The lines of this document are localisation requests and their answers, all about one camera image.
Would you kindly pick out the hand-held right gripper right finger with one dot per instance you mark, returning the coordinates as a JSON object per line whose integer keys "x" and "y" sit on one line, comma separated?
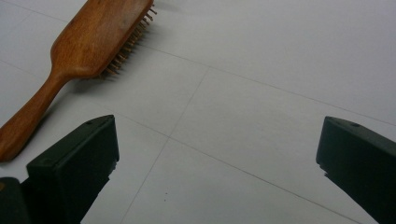
{"x": 361, "y": 161}

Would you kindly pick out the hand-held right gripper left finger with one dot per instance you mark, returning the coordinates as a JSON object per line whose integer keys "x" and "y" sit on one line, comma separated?
{"x": 77, "y": 155}

